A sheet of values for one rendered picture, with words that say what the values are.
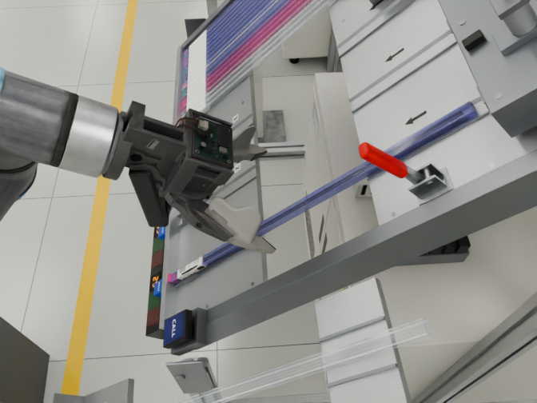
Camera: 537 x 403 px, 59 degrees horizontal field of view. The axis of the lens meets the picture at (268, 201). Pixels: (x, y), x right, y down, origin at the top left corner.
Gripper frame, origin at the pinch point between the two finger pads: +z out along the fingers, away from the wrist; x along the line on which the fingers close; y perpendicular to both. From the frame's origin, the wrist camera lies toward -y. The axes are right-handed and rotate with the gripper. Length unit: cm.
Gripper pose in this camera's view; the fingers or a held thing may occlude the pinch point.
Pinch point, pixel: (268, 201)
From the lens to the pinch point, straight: 59.2
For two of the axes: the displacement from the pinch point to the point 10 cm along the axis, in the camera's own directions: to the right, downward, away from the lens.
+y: 5.1, -5.1, -6.9
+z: 8.6, 2.4, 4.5
